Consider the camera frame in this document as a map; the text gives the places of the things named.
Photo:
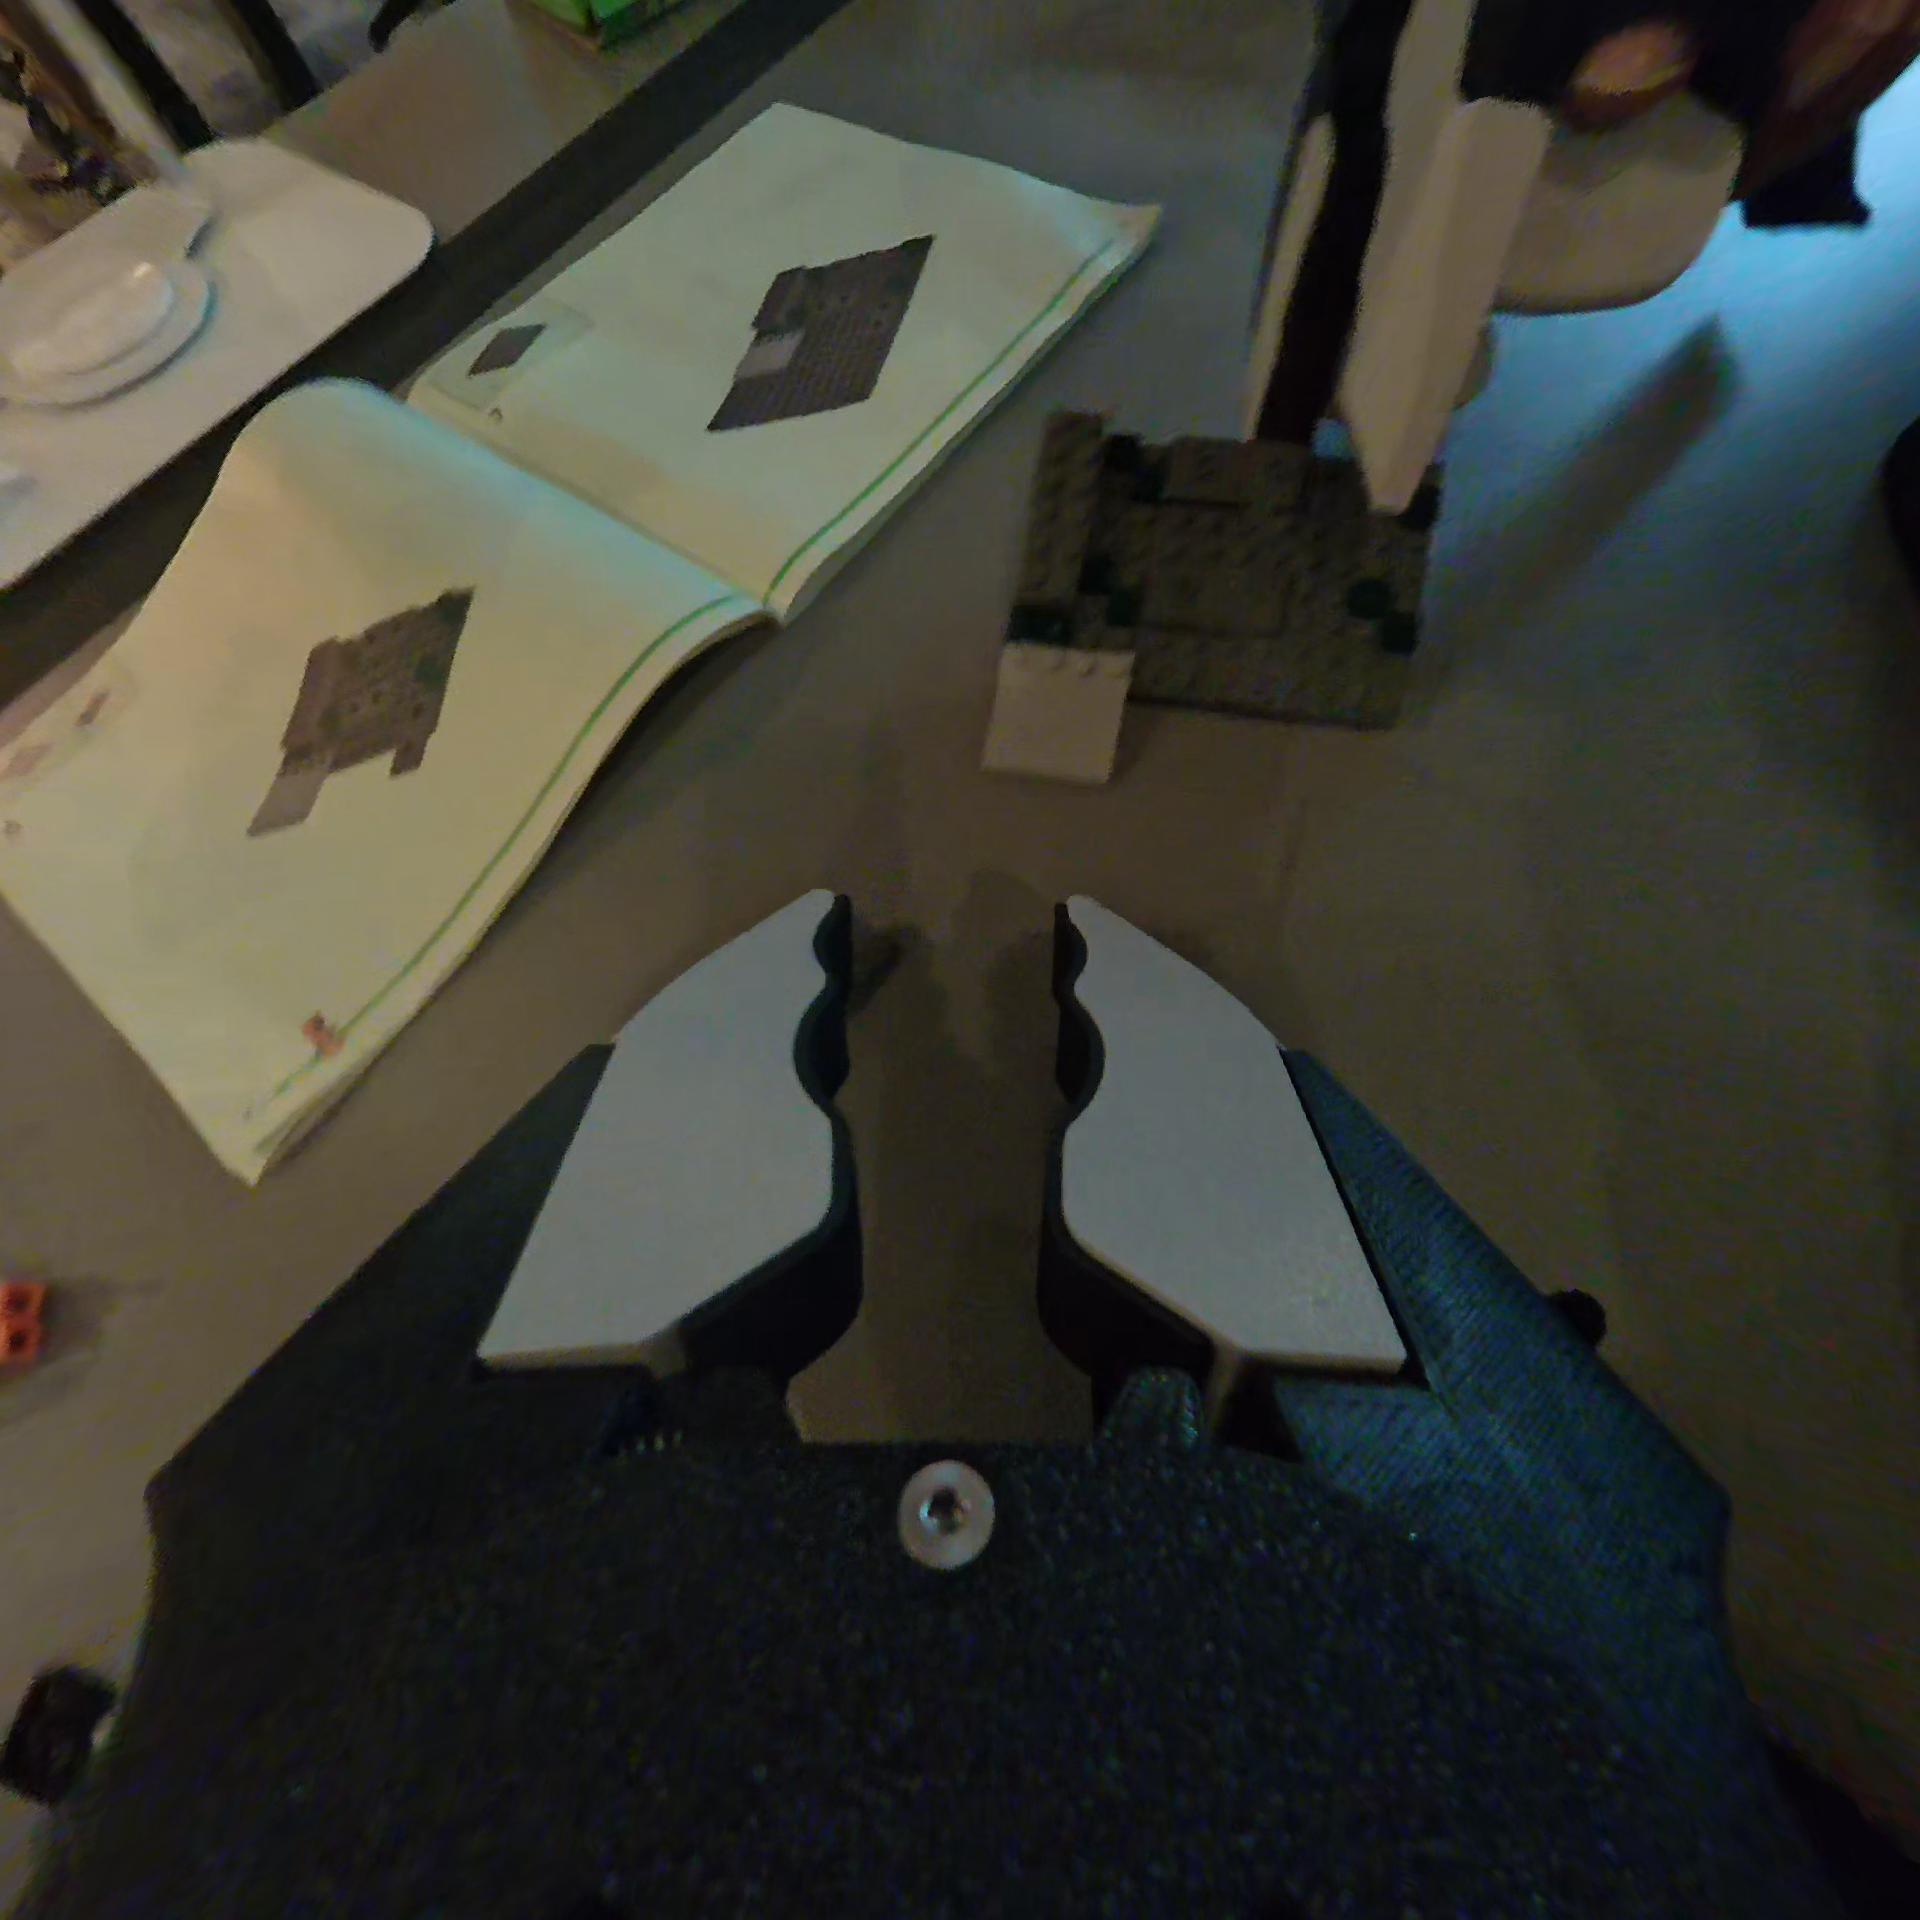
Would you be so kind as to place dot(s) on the person's right hand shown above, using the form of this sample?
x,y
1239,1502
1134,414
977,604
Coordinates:
x,y
1631,77

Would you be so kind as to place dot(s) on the adjoining grey table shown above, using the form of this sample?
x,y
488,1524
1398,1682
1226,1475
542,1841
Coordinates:
x,y
451,120

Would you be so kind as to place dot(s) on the colourful green-edged toy box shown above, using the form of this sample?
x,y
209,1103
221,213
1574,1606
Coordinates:
x,y
630,14

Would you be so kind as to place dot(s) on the grey studded building baseplate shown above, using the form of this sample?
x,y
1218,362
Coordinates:
x,y
1245,658

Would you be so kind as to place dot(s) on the grey long building brick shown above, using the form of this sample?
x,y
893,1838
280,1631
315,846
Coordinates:
x,y
1069,512

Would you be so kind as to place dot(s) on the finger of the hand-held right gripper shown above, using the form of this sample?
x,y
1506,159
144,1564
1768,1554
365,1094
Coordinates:
x,y
1424,299
1293,271

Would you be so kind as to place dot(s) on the white instruction booklet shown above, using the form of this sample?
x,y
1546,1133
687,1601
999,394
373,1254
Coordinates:
x,y
451,599

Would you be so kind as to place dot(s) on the light grey square plate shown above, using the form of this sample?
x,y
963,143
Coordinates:
x,y
1058,719

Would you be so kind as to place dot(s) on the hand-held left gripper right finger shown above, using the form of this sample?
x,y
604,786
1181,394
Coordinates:
x,y
1231,1184

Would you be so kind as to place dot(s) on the dark green two-stud brick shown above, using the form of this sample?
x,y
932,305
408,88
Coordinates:
x,y
1040,624

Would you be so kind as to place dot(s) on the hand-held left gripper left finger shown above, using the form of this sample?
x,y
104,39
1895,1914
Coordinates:
x,y
675,1184

